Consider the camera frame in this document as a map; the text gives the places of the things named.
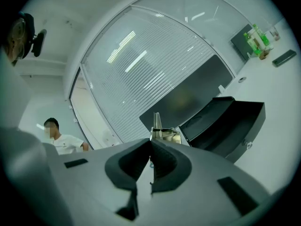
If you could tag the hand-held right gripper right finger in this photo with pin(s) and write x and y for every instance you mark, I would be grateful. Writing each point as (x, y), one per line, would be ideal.
(207, 173)

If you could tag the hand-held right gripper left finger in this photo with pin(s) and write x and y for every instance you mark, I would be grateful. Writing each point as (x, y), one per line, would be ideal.
(94, 168)

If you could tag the black box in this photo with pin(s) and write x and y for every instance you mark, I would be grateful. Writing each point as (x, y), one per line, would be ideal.
(235, 126)

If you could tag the silver stapler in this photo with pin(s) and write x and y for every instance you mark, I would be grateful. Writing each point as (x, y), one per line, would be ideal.
(164, 133)

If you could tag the long black desk divider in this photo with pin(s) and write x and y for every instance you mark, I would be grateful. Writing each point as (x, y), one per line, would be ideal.
(192, 91)

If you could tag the small brown object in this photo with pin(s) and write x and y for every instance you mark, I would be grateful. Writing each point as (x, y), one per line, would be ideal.
(263, 54)

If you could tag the green drink bottle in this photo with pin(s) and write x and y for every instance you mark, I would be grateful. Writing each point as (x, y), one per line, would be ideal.
(255, 49)
(264, 37)

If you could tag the black smartphone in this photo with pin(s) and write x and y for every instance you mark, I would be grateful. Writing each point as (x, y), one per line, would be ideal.
(284, 58)

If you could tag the person's head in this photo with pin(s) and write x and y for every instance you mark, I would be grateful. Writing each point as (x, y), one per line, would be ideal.
(14, 39)

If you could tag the clear glass cup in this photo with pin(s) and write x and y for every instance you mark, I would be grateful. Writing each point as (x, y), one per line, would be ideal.
(274, 34)

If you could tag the white divider bracket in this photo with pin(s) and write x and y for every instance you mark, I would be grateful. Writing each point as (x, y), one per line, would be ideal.
(221, 89)

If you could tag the black head camera mount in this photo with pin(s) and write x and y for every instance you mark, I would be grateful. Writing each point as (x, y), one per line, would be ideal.
(38, 42)

